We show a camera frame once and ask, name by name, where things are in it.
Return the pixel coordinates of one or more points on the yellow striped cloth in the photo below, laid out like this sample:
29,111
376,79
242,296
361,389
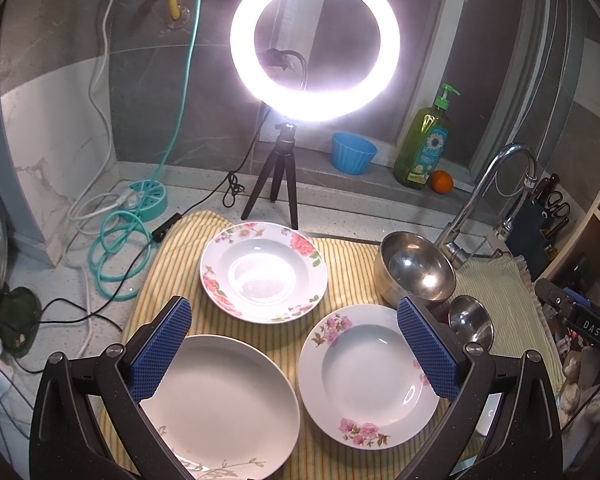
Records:
175,272

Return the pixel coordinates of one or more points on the white ring light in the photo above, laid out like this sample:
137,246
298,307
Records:
313,106

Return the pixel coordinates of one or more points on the green striped cloth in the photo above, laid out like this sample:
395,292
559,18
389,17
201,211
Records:
504,287

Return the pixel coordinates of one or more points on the chrome kitchen faucet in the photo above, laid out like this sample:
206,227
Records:
446,241

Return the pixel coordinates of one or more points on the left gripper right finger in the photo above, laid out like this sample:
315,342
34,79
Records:
523,441

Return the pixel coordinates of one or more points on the orange fruit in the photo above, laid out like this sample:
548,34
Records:
441,182

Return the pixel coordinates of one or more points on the dark green object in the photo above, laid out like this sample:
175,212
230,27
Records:
20,314

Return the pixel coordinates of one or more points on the wooden shelf unit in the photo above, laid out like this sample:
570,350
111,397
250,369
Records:
582,238

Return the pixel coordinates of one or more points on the teal power strip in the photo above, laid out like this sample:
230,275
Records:
148,199

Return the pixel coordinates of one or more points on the black scissors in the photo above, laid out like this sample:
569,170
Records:
559,211

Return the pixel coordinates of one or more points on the large steel bowl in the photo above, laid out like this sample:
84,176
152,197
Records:
408,265

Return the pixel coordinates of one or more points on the small red steel bowl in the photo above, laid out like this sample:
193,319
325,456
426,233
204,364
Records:
470,321

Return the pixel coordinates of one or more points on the white plate red roses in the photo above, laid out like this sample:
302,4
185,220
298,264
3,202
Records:
263,273

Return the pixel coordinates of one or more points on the white ceramic bowl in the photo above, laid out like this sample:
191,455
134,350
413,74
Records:
488,413

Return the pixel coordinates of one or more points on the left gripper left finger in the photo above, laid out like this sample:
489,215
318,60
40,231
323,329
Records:
65,439

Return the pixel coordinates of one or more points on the black knife block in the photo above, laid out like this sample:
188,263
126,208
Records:
527,240

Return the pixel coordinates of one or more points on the blue fluted cup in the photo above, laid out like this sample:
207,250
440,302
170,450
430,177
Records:
351,154

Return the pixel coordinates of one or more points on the white plate pink flowers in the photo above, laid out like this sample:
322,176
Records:
360,381

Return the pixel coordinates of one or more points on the white plate grey leaf pattern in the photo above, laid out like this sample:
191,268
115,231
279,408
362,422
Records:
225,410

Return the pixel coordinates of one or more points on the green dish soap bottle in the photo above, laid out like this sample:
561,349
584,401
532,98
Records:
424,142

